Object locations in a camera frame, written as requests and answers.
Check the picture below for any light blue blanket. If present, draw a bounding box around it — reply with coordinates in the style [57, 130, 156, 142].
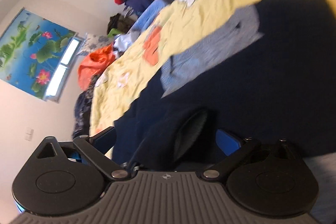
[113, 0, 175, 56]

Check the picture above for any yellow floral quilt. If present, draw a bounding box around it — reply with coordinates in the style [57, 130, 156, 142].
[89, 0, 336, 159]

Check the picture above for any lotus flower poster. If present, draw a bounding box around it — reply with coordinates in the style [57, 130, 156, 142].
[1, 9, 76, 100]

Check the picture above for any orange plastic bag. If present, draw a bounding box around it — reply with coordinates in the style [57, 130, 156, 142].
[77, 44, 116, 90]

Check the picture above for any grey and navy sweater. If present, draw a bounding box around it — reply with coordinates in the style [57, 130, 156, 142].
[112, 0, 335, 170]

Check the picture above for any white wall switch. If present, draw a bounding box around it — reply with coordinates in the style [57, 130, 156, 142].
[25, 127, 34, 141]

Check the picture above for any black clothes pile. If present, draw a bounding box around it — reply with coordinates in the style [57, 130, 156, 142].
[72, 74, 101, 139]

